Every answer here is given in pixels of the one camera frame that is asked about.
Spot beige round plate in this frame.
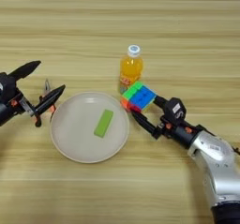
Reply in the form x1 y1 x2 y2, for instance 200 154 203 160
50 91 130 164

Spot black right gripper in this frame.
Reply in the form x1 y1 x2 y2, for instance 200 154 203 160
130 95 205 149

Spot orange and black pliers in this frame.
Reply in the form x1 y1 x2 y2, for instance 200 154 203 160
34 79 57 128

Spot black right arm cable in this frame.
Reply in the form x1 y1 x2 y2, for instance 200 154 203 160
230 142 240 156

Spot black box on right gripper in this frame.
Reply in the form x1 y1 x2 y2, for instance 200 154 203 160
163 97 188 122

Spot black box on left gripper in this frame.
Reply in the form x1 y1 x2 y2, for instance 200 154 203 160
0 72 17 105

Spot green rectangular block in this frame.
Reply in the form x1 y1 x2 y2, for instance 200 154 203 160
93 109 114 139

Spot orange juice bottle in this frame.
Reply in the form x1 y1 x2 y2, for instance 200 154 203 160
117 44 144 96

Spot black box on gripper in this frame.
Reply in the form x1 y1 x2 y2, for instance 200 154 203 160
163 97 188 122
0 72 17 105

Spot multicoloured puzzle cube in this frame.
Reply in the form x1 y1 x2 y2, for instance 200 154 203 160
120 81 158 113

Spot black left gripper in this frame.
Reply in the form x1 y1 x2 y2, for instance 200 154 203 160
0 60 67 127

